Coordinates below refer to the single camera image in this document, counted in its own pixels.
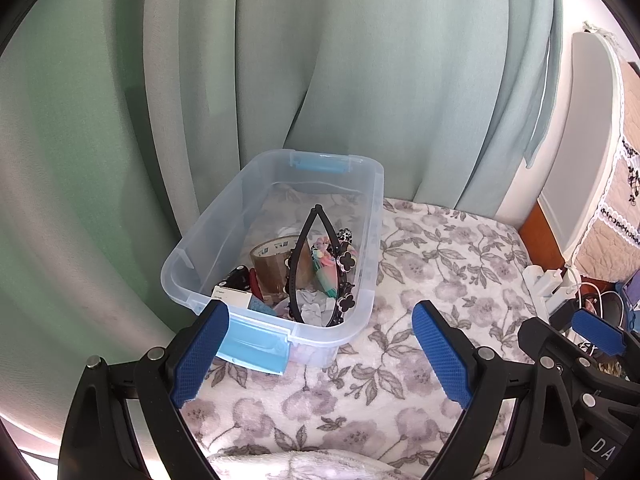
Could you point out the grey floral blanket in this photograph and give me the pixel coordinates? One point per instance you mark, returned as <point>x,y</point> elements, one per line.
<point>425,260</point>

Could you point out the brown tape roll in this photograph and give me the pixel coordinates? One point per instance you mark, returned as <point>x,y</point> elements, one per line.
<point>270,255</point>

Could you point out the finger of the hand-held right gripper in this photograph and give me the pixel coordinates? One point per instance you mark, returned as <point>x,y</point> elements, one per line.
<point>600,375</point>
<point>600,332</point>

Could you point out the pale green curtain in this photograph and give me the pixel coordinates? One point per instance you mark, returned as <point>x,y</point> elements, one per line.
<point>350,60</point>

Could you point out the wooden nightstand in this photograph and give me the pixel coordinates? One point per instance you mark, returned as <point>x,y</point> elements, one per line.
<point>540,240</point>

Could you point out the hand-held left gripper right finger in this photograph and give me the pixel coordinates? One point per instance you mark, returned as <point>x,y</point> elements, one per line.
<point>442,355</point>

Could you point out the black and white leopard scrunchie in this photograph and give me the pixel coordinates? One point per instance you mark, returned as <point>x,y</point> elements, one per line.
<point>344,236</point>

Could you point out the clear plastic container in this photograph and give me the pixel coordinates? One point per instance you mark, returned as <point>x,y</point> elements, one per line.
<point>220,220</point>

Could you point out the white power strip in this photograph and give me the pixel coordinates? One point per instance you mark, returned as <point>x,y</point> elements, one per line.
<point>540,280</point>

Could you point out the white and blue medicine box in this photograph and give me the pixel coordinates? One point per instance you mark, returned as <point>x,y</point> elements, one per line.
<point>230,296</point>

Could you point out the black clover headband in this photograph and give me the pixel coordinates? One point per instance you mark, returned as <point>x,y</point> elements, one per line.
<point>346,260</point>

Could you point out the white rounded panel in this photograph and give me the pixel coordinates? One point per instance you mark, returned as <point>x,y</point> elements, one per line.
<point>585,135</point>

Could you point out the red hair claw clip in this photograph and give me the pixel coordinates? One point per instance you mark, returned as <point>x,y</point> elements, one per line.
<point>255,285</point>

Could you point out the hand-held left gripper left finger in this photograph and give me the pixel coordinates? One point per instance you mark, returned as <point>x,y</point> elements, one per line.
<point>200,355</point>

